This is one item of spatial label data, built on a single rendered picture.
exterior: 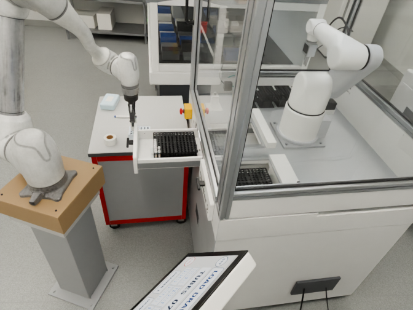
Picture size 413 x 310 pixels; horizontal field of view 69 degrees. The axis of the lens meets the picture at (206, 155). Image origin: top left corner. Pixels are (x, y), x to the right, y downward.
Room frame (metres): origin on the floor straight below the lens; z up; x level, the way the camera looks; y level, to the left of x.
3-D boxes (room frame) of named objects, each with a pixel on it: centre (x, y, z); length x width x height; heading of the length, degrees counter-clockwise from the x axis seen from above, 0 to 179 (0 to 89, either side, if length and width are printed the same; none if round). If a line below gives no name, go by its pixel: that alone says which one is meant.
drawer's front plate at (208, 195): (0.96, -0.01, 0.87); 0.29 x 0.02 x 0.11; 13
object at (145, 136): (1.24, 0.16, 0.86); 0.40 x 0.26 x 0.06; 103
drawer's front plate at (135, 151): (1.20, 0.37, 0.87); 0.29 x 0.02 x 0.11; 13
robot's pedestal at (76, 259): (0.89, 0.68, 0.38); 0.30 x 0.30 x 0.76; 77
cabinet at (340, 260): (1.33, -0.42, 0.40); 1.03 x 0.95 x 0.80; 13
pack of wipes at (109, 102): (1.75, 0.69, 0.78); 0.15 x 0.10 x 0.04; 1
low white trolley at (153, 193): (1.60, 0.44, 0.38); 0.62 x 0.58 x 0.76; 13
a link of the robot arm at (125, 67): (1.42, 0.45, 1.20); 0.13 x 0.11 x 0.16; 58
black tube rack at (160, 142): (1.24, 0.17, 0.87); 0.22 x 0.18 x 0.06; 103
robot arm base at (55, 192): (0.87, 0.68, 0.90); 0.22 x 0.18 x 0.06; 177
